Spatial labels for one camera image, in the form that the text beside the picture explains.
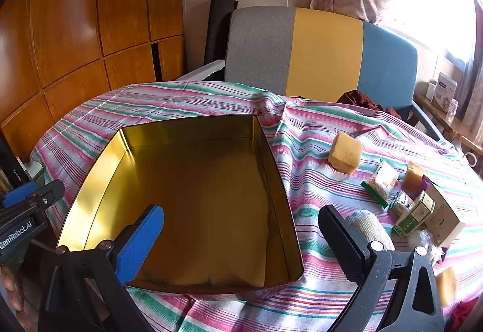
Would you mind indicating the small glass jar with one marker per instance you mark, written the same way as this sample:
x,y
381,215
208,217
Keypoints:
x,y
453,108

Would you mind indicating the white foam board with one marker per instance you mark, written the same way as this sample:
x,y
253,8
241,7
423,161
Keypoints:
x,y
202,71

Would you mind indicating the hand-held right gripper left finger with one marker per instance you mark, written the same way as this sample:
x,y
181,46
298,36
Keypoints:
x,y
139,245

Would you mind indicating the yellow sponge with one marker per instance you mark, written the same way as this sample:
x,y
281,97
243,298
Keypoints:
x,y
447,284
414,173
344,154

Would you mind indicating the striped tablecloth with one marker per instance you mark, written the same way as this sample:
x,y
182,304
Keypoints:
x,y
320,184

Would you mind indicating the green white packet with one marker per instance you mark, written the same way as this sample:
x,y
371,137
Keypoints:
x,y
400,201

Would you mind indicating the black rolled mat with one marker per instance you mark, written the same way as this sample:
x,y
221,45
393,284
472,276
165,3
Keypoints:
x,y
219,26

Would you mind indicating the grey yellow blue chair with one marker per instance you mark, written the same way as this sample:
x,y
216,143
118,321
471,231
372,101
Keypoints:
x,y
320,52

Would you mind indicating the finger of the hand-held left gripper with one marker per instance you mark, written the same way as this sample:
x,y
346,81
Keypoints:
x,y
20,193

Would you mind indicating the white carton box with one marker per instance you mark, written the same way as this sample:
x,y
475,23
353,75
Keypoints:
x,y
447,217

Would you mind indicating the small clear plastic packet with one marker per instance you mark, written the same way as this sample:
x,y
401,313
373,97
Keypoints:
x,y
430,243

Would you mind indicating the white printed box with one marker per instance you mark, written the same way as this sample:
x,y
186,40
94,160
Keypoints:
x,y
443,92

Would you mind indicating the purple packet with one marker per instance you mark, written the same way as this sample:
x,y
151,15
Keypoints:
x,y
425,184

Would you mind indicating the black case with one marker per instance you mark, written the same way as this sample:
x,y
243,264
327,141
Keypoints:
x,y
11,158

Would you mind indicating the green white small box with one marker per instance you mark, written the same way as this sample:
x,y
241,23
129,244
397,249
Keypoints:
x,y
413,217

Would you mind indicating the dark red cloth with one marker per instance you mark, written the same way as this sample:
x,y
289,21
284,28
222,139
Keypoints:
x,y
358,98

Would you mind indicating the clear snack packet green edge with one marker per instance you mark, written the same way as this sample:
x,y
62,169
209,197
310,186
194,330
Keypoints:
x,y
383,181

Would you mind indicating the wooden cabinet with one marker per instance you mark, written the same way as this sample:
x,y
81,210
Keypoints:
x,y
75,14

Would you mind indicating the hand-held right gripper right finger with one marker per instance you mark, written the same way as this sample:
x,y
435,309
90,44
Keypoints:
x,y
345,241

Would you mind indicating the white bandage roll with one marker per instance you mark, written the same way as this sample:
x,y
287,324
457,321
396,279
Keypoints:
x,y
369,228

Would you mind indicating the person's left hand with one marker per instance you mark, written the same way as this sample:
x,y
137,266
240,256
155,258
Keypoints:
x,y
10,290

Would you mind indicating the white mug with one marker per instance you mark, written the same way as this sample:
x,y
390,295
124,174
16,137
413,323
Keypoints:
x,y
469,159

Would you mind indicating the magenta cloth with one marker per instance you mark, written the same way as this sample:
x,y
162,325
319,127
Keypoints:
x,y
468,317

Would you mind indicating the gold tin box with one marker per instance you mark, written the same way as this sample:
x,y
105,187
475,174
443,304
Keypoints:
x,y
196,203

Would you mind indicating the wooden side table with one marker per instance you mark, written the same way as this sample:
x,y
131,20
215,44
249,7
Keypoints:
x,y
452,128

